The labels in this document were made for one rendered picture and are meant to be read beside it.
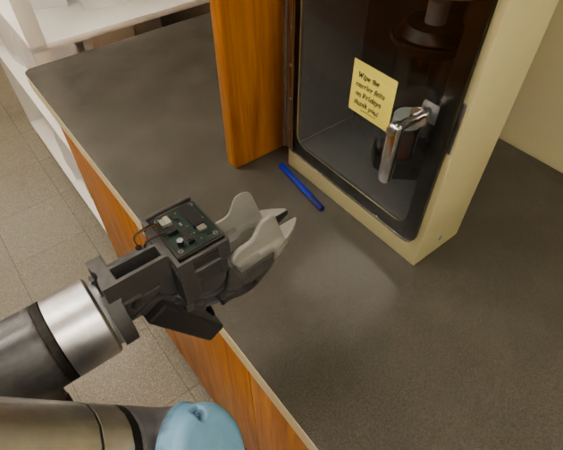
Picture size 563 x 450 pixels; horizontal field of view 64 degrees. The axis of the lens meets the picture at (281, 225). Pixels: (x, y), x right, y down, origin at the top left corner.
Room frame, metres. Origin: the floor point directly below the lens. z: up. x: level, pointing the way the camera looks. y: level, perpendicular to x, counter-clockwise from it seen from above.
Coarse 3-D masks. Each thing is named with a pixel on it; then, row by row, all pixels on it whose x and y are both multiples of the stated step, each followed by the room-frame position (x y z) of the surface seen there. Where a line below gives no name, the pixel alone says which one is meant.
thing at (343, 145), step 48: (336, 0) 0.59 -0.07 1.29; (384, 0) 0.53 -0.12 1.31; (432, 0) 0.48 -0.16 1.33; (480, 0) 0.44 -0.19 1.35; (336, 48) 0.59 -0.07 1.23; (384, 48) 0.52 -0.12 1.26; (432, 48) 0.47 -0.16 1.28; (480, 48) 0.43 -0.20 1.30; (336, 96) 0.58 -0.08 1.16; (432, 96) 0.46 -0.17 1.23; (336, 144) 0.57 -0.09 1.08; (432, 144) 0.45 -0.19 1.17; (384, 192) 0.49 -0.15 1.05; (432, 192) 0.44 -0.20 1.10
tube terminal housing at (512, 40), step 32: (512, 0) 0.44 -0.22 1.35; (544, 0) 0.48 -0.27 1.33; (512, 32) 0.45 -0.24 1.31; (544, 32) 0.50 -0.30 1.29; (480, 64) 0.44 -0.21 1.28; (512, 64) 0.47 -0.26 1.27; (480, 96) 0.44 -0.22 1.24; (512, 96) 0.49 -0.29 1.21; (480, 128) 0.46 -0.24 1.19; (448, 160) 0.44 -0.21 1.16; (480, 160) 0.48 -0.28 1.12; (448, 192) 0.45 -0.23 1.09; (448, 224) 0.47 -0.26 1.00; (416, 256) 0.43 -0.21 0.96
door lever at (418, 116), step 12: (420, 108) 0.47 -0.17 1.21; (396, 120) 0.45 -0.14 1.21; (408, 120) 0.45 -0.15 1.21; (420, 120) 0.46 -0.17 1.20; (396, 132) 0.43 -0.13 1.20; (384, 144) 0.44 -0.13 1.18; (396, 144) 0.43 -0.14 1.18; (384, 156) 0.44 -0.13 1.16; (396, 156) 0.44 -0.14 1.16; (384, 168) 0.43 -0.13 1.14; (384, 180) 0.43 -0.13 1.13
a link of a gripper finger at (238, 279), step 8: (272, 256) 0.29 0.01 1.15; (256, 264) 0.27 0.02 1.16; (264, 264) 0.28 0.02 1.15; (272, 264) 0.29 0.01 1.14; (232, 272) 0.26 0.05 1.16; (240, 272) 0.26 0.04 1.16; (248, 272) 0.27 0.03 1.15; (256, 272) 0.27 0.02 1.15; (264, 272) 0.27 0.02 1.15; (232, 280) 0.26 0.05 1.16; (240, 280) 0.26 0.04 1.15; (248, 280) 0.26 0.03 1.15; (256, 280) 0.26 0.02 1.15; (224, 288) 0.25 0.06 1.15; (232, 288) 0.25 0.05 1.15; (240, 288) 0.25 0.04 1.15; (248, 288) 0.25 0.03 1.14; (216, 296) 0.24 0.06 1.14; (224, 296) 0.24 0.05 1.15; (232, 296) 0.24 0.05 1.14
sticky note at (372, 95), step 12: (360, 72) 0.55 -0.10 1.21; (372, 72) 0.53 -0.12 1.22; (360, 84) 0.55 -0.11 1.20; (372, 84) 0.53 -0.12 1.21; (384, 84) 0.52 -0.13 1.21; (396, 84) 0.50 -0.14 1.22; (360, 96) 0.54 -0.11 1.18; (372, 96) 0.53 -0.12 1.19; (384, 96) 0.51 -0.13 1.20; (360, 108) 0.54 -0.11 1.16; (372, 108) 0.53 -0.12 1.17; (384, 108) 0.51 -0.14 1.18; (372, 120) 0.52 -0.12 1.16; (384, 120) 0.51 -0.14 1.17
